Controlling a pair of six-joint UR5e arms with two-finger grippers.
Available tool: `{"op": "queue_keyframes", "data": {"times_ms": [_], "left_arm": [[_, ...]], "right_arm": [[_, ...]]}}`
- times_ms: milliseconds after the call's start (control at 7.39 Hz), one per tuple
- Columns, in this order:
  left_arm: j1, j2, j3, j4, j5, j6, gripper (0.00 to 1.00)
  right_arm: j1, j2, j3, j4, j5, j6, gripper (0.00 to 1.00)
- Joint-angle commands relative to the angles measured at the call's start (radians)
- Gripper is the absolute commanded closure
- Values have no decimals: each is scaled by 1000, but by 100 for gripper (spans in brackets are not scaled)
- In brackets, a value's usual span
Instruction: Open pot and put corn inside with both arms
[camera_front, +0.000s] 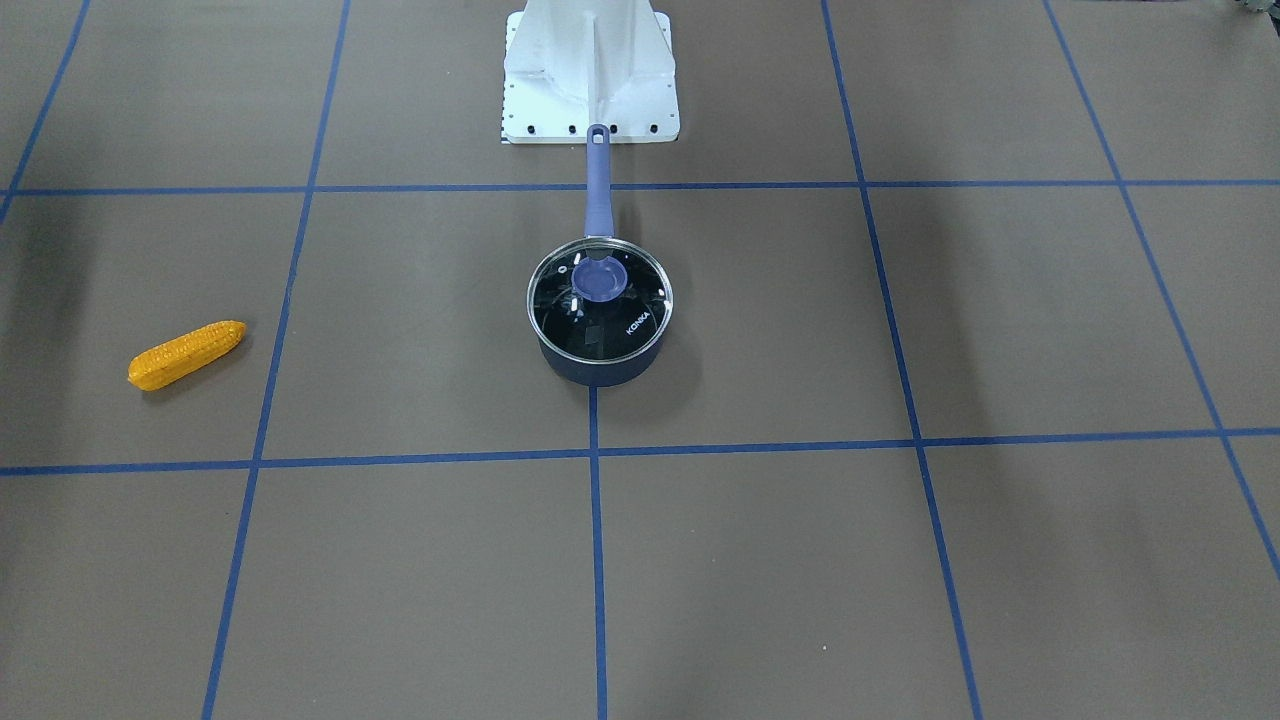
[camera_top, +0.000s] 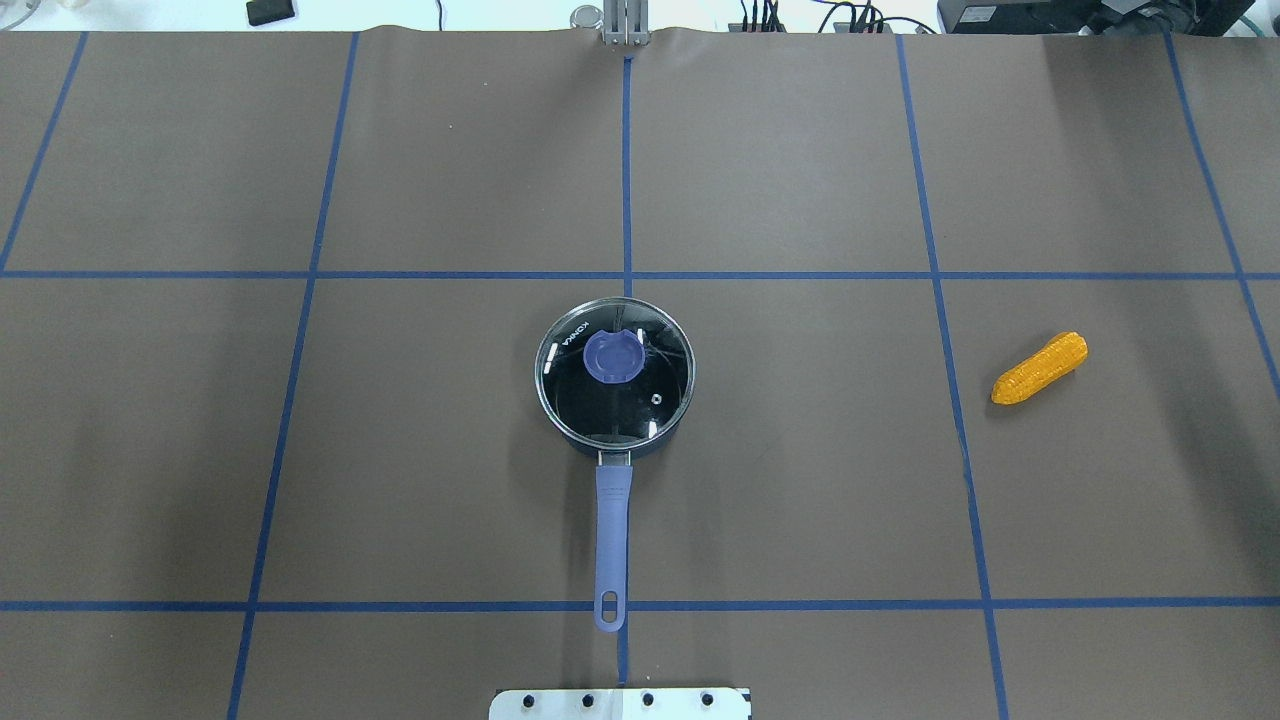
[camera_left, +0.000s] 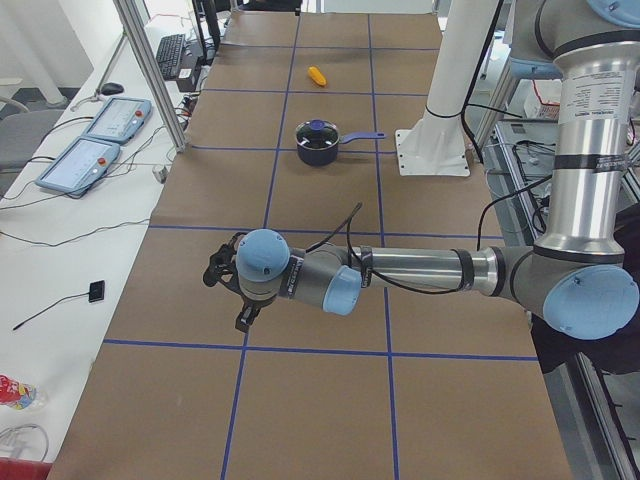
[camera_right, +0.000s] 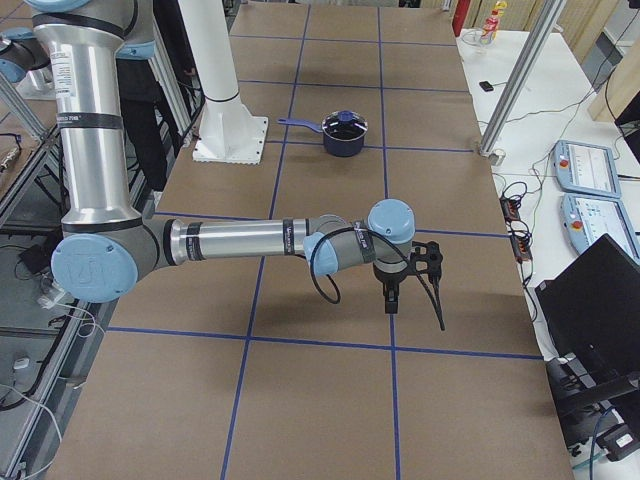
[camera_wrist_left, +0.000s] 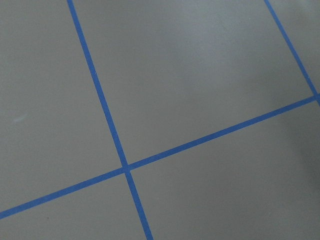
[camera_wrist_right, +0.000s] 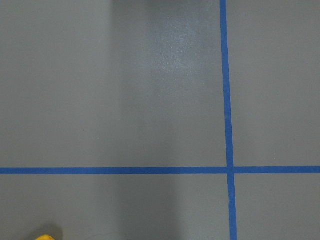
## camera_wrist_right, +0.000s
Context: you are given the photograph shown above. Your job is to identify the yellow corn cob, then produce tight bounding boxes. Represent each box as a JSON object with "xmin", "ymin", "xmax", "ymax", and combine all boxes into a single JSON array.
[{"xmin": 35, "ymin": 234, "xmax": 55, "ymax": 240}]

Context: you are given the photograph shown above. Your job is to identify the blue tape grid lines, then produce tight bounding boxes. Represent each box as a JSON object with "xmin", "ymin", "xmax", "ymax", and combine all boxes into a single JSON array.
[{"xmin": 0, "ymin": 0, "xmax": 320, "ymax": 240}]

